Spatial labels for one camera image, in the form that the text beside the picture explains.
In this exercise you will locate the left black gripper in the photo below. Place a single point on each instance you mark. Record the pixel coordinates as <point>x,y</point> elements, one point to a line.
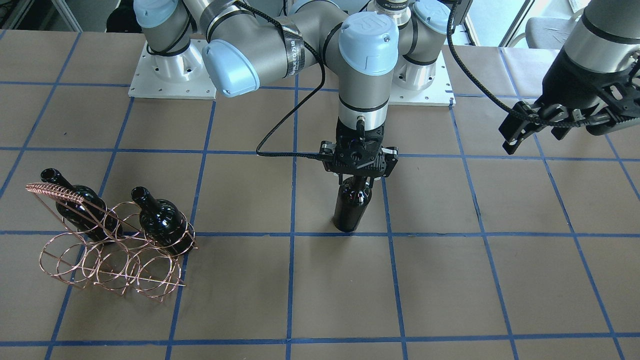
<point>567,75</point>

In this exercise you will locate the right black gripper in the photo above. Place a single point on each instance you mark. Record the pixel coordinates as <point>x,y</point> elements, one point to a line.
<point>327,150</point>

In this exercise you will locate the dark wine bottle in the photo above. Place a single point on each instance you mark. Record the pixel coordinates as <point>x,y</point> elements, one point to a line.
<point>353,198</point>

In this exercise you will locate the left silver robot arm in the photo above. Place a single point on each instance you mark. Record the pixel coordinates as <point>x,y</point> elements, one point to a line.
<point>605,39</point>

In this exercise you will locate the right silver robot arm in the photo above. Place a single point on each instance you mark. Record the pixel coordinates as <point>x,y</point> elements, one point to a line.
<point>246,49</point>

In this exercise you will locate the dark basket bottle front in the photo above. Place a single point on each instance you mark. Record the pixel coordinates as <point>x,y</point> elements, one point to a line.
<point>163,223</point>

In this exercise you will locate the grey office chair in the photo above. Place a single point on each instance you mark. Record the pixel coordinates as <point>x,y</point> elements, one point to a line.
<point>548,33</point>

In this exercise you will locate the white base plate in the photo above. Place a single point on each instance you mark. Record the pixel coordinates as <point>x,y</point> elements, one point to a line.
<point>418,85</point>
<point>179,77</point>

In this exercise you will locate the copper wire wine basket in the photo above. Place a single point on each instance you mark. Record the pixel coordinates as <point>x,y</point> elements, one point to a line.
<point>129,262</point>

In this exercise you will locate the dark basket bottle near handle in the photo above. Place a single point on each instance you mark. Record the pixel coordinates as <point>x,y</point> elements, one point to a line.
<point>89,217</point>

